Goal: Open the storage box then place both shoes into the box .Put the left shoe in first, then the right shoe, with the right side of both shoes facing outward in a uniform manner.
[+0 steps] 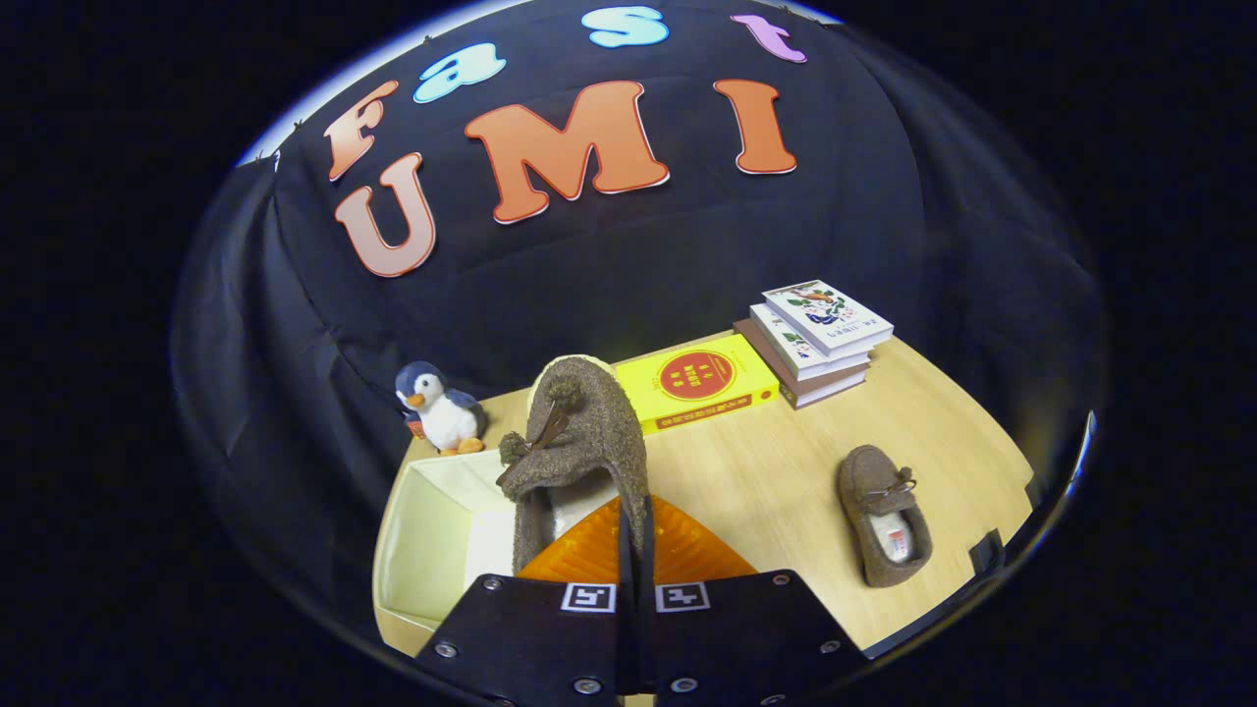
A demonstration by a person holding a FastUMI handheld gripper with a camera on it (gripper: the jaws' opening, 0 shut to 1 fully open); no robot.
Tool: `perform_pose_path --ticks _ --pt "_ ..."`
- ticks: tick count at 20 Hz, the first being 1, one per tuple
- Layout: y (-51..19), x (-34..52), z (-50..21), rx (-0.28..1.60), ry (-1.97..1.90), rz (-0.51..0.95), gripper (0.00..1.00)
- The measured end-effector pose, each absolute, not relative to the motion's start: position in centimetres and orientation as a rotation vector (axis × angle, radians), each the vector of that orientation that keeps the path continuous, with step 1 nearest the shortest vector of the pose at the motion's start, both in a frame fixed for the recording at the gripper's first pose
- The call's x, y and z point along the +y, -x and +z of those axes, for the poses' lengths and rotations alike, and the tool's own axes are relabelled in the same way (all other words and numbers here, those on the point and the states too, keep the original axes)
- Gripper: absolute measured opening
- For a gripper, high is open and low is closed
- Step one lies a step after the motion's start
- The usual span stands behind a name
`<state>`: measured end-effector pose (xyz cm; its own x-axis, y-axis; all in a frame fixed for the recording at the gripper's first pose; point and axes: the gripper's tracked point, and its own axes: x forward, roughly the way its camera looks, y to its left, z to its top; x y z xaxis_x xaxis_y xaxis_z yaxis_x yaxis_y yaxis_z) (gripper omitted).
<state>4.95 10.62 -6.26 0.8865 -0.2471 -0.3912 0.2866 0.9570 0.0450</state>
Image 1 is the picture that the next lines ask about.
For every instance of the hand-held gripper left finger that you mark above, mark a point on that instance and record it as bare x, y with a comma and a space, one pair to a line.
623, 628

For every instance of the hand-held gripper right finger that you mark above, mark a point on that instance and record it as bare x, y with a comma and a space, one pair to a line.
650, 638

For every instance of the brown fuzzy shoe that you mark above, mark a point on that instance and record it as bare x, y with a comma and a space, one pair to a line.
864, 481
584, 432

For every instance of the beige fabric storage box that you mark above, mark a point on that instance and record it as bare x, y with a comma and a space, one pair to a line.
432, 550

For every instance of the yellow book with red circle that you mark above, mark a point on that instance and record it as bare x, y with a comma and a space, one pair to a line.
707, 378

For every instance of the penguin plush toy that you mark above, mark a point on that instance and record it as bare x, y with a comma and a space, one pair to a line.
447, 417

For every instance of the brown cover book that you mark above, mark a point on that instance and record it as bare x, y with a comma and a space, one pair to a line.
756, 344

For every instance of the white book with leaf print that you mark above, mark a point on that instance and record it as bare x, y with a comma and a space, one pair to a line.
786, 344

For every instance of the black backdrop cloth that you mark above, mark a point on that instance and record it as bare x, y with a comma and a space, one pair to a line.
628, 265

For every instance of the black bracket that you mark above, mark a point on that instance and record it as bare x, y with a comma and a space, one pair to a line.
987, 552

